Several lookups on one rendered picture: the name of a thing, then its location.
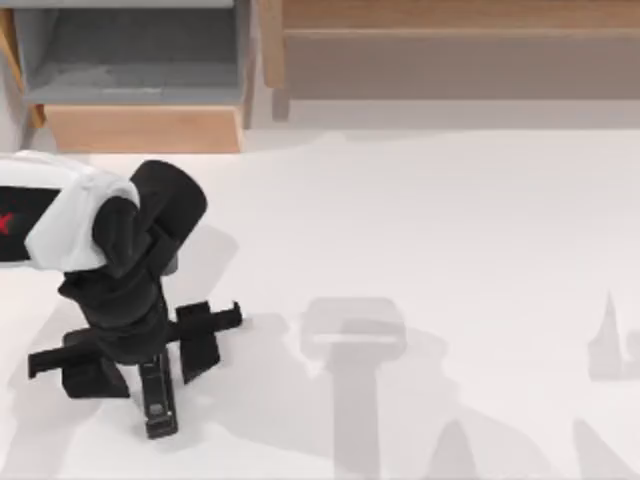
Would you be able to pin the grey pierced drawer inside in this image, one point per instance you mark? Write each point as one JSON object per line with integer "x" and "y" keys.
{"x": 140, "y": 55}

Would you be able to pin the pale wooden drawer front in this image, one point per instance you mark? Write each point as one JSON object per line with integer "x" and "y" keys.
{"x": 142, "y": 129}

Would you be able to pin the wooden open shelf unit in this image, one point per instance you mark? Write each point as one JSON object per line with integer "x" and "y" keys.
{"x": 450, "y": 60}

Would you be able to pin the wooden cupboard frame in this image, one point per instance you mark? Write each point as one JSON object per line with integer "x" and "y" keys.
{"x": 12, "y": 60}

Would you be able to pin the black stapler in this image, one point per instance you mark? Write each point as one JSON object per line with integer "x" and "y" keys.
{"x": 159, "y": 400}

